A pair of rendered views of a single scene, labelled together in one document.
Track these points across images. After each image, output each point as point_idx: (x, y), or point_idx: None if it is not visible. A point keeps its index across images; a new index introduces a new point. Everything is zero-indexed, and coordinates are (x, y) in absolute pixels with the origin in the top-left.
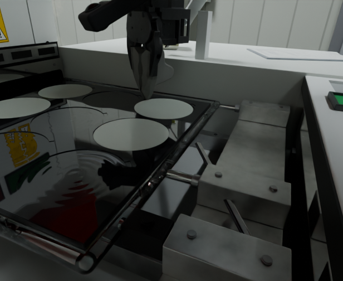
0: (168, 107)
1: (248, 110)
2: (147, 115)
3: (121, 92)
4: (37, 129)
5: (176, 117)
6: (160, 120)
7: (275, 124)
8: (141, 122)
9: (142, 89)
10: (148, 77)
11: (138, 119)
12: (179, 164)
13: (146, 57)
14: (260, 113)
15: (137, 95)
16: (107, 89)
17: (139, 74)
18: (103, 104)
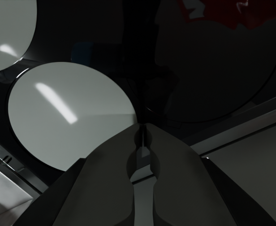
0: (69, 133)
1: (13, 219)
2: (37, 72)
3: (230, 102)
4: None
5: (13, 118)
6: (1, 81)
7: None
8: None
9: (134, 127)
10: (93, 152)
11: (22, 41)
12: None
13: (90, 208)
14: (3, 222)
15: (184, 123)
16: None
17: (152, 152)
18: (171, 10)
